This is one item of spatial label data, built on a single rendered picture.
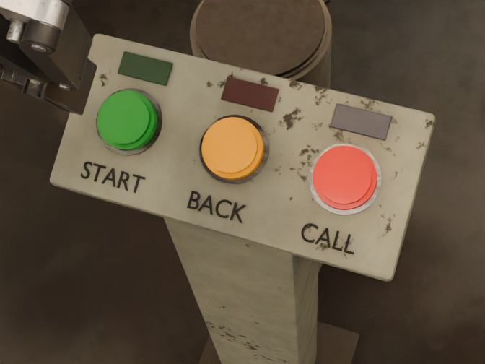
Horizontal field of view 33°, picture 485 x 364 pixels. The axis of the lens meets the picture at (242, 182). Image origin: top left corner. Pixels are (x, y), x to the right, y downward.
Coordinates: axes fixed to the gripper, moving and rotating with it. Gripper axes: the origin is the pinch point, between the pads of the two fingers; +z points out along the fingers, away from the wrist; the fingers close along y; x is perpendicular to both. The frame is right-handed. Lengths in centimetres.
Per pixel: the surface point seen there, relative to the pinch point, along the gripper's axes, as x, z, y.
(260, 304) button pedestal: 10.5, 30.4, -9.4
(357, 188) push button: 0.7, 11.4, -16.1
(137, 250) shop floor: 11, 72, 16
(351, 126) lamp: -3.2, 12.3, -14.6
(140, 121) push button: 0.1, 11.4, -1.2
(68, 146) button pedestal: 2.8, 12.5, 3.7
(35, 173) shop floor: 4, 75, 36
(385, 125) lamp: -3.7, 12.3, -16.7
